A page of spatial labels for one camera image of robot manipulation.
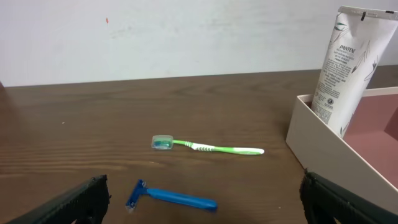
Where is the green white toothbrush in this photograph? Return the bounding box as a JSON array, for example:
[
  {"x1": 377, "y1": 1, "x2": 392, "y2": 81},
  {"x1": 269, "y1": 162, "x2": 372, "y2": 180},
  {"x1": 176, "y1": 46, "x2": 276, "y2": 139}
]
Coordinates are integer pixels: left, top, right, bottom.
[{"x1": 151, "y1": 135, "x2": 265, "y2": 156}]

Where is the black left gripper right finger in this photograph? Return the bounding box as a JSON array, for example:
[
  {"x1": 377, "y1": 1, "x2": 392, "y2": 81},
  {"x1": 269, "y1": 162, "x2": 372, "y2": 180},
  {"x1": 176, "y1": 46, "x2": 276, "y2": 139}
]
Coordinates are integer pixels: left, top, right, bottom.
[{"x1": 299, "y1": 170, "x2": 397, "y2": 224}]

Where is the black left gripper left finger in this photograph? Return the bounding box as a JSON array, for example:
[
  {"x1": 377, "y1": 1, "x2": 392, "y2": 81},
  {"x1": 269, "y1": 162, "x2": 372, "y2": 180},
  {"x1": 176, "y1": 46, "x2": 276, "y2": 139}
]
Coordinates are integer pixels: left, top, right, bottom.
[{"x1": 9, "y1": 175, "x2": 110, "y2": 224}]

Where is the white box pink interior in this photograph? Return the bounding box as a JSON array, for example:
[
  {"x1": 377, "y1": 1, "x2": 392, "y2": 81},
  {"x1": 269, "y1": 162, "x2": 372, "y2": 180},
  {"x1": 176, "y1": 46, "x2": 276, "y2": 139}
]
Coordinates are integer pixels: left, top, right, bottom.
[{"x1": 286, "y1": 87, "x2": 397, "y2": 213}]

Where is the white Pantene tube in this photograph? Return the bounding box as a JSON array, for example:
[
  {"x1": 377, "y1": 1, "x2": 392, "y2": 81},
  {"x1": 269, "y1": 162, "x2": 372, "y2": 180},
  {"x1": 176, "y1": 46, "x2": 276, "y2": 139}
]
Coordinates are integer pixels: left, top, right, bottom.
[{"x1": 311, "y1": 6, "x2": 397, "y2": 138}]

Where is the blue disposable razor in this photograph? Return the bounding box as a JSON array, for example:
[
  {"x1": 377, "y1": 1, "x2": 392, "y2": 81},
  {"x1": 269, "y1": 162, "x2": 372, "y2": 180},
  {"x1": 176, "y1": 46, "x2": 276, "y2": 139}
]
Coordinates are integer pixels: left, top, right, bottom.
[{"x1": 125, "y1": 179, "x2": 218, "y2": 212}]

